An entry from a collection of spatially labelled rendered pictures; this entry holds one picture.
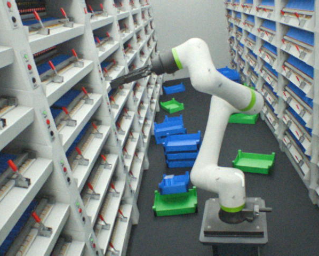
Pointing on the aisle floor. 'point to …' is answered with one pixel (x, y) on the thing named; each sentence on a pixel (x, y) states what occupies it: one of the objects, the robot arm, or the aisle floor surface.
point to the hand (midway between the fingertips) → (118, 81)
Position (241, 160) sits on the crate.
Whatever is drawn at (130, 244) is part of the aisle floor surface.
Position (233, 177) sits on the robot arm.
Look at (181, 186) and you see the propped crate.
